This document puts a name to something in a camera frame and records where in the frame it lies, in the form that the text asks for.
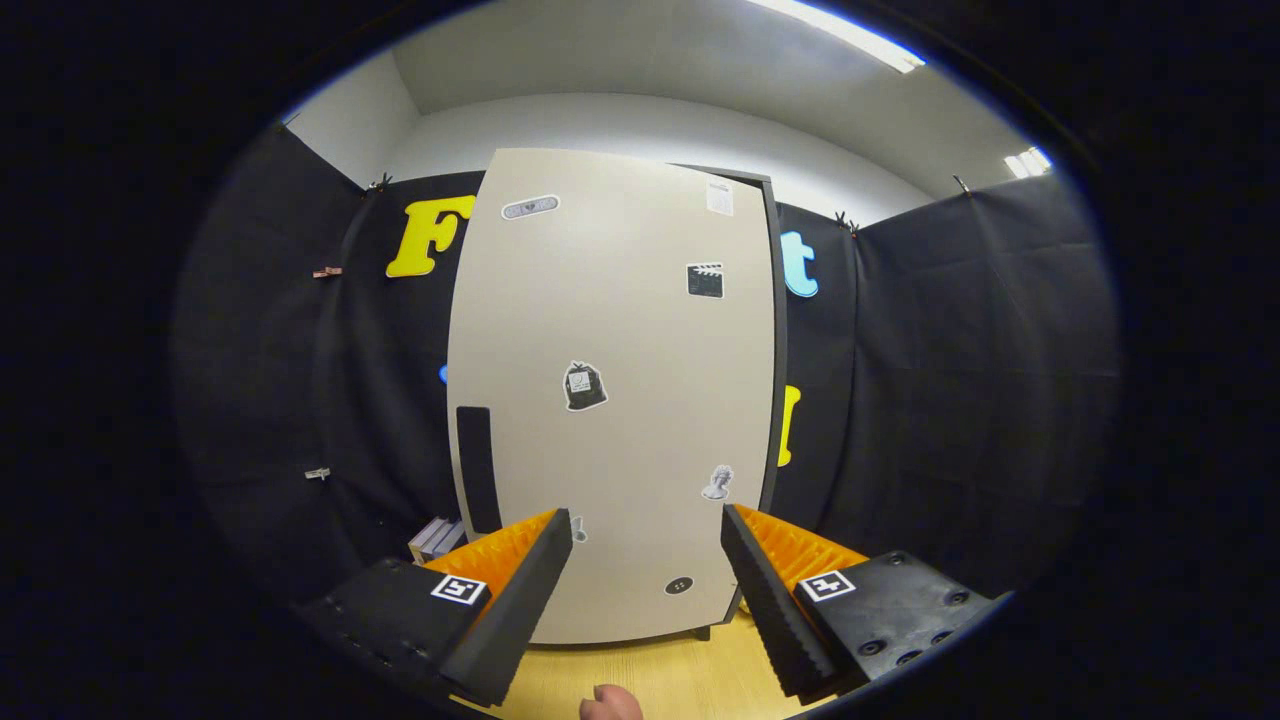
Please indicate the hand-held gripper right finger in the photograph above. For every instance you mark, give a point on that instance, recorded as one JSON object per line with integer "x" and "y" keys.
{"x": 775, "y": 620}

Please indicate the grey shoe cabinet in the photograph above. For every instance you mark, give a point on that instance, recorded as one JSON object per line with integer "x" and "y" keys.
{"x": 780, "y": 350}

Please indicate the long ceiling light strip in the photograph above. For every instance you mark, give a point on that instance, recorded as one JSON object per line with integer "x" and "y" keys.
{"x": 860, "y": 38}

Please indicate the beige shoe cabinet door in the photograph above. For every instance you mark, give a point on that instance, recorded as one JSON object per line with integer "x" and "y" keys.
{"x": 620, "y": 300}

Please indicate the small ceiling light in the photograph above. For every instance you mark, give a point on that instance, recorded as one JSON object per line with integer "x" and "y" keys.
{"x": 1028, "y": 161}

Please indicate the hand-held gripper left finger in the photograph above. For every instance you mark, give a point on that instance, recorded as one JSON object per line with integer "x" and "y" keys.
{"x": 520, "y": 610}

